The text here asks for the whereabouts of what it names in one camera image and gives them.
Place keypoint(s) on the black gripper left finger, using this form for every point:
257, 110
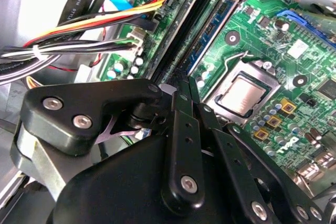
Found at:
78, 98

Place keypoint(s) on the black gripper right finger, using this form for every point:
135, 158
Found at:
236, 171

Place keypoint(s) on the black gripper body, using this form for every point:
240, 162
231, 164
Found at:
118, 187

